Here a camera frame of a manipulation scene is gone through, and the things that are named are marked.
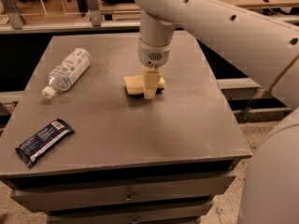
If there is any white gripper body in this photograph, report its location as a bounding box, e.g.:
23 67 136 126
137 11 176 68

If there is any yellow sponge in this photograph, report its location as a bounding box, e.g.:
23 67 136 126
124 74 165 95

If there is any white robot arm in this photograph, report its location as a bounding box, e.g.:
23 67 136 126
135 0 299 224

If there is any clear plastic water bottle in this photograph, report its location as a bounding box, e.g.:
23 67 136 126
42 48 91 99

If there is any grey drawer cabinet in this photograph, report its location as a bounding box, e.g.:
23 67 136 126
0 31 250 224

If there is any upper drawer knob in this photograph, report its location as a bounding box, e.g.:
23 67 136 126
124 193 135 203

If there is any drawer knob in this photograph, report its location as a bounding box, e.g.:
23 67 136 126
124 193 135 203
130 217 139 224

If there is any dark blue snack wrapper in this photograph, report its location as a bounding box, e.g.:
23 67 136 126
15 119 75 168

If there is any grey metal railing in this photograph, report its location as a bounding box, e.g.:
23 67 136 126
0 0 299 32

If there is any lower drawer knob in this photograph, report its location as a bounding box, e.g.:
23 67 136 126
130 217 139 224

